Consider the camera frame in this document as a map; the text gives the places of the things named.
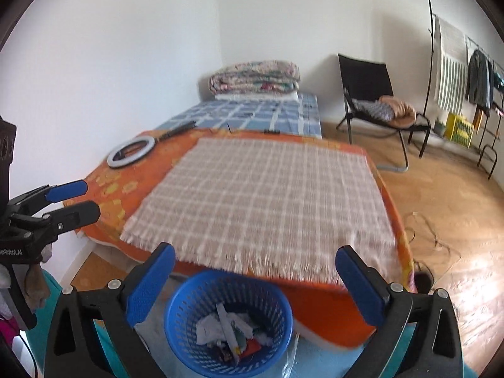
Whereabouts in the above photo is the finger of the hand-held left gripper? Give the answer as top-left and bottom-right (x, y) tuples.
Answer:
(11, 200), (101, 262)
(8, 179), (88, 216)

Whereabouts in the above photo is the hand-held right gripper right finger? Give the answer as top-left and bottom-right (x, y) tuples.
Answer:
(335, 245), (461, 378)

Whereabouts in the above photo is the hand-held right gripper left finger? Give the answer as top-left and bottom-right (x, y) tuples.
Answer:
(43, 242), (176, 378)

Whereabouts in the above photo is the blue plastic mesh basket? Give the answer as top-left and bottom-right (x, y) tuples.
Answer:
(163, 270), (294, 378)

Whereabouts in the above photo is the white plastic bag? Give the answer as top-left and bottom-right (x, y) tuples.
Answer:
(196, 314), (226, 346)

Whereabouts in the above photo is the long red beige carton box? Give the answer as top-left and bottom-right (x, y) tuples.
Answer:
(216, 302), (244, 365)

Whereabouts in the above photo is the person's left hand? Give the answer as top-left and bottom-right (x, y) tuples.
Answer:
(24, 262), (51, 311)

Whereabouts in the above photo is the orange floral blanket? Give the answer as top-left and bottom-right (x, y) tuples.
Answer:
(63, 128), (416, 349)

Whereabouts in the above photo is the teal mat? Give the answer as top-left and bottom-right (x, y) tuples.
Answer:
(39, 270), (477, 378)

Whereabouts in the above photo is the person's pink clothing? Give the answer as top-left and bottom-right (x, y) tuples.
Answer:
(0, 318), (21, 348)

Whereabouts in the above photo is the beige plaid blanket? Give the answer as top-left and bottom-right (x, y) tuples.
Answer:
(120, 137), (402, 284)

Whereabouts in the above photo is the striped cloth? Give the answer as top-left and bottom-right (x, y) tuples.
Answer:
(352, 99), (394, 122)

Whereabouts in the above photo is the tan garment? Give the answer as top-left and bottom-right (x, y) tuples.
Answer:
(380, 95), (417, 127)

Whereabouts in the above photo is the yellow crate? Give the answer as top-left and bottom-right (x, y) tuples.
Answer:
(445, 112), (475, 148)

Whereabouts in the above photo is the blue checkered bedsheet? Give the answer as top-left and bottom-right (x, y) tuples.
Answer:
(153, 92), (323, 139)

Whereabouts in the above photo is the black folding chair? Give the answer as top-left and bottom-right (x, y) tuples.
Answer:
(335, 53), (432, 174)

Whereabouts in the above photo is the white pillow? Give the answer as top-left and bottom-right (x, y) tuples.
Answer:
(215, 91), (298, 102)

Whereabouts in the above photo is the folded floral quilt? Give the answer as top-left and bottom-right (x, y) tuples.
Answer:
(209, 60), (301, 96)

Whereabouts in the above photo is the striped hanging towel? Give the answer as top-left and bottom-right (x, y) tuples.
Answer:
(433, 18), (469, 115)

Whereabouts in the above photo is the dark hanging garment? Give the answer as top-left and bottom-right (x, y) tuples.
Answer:
(465, 49), (495, 117)

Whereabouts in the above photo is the metal drying rack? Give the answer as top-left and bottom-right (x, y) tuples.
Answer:
(424, 0), (504, 182)

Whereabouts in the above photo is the white ring light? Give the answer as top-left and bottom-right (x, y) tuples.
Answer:
(107, 136), (159, 170)

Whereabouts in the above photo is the floor cable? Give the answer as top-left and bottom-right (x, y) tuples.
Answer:
(405, 213), (461, 280)

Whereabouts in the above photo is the black ring light stand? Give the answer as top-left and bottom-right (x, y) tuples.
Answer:
(155, 120), (198, 140)

